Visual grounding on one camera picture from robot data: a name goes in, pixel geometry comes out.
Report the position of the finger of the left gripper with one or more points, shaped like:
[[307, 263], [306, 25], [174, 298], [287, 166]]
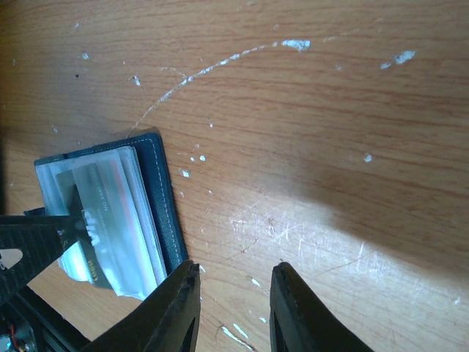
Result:
[[29, 244]]

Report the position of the blue leather card holder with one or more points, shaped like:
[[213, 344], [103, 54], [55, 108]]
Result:
[[144, 163]]

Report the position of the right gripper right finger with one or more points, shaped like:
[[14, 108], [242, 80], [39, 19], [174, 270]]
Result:
[[299, 321]]

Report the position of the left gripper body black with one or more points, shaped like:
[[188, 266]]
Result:
[[28, 323]]

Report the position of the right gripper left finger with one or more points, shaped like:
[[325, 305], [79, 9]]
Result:
[[167, 320]]

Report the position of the black membership card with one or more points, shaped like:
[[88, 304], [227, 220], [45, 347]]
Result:
[[111, 238]]

